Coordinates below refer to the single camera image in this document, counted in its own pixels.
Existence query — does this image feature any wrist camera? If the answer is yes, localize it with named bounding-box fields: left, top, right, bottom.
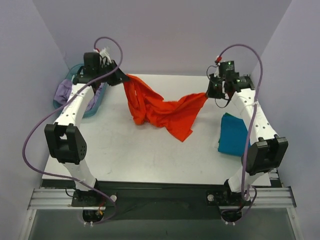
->
left=93, top=46, right=111, bottom=62
left=218, top=60, right=236, bottom=77

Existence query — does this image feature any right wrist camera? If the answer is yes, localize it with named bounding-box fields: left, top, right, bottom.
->
left=218, top=60, right=236, bottom=77

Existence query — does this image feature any orange t shirt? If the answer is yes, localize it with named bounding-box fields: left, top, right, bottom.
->
left=123, top=74, right=208, bottom=142

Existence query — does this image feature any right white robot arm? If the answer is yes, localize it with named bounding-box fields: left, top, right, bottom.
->
left=207, top=73, right=289, bottom=204

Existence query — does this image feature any folded blue t shirt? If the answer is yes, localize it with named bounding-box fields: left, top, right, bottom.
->
left=217, top=112, right=248, bottom=157

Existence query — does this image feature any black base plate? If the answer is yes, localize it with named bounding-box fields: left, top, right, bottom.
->
left=71, top=181, right=251, bottom=223

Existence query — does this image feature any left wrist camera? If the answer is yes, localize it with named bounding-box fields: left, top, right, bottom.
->
left=93, top=46, right=111, bottom=62

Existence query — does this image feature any purple t shirt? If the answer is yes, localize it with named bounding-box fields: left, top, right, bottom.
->
left=53, top=79, right=105, bottom=112

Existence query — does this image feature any aluminium mounting rail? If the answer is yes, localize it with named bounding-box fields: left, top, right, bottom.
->
left=28, top=185, right=297, bottom=210

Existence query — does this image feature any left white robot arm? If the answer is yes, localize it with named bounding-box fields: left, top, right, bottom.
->
left=44, top=48, right=129, bottom=206

